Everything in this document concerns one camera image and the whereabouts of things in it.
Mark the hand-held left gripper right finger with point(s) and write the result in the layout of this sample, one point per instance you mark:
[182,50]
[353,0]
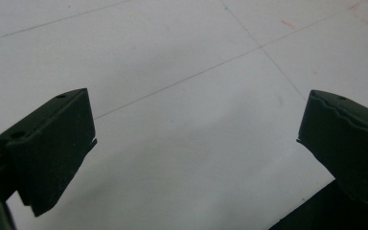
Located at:
[345,143]

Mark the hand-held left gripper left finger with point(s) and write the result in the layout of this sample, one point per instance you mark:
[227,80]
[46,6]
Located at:
[52,150]

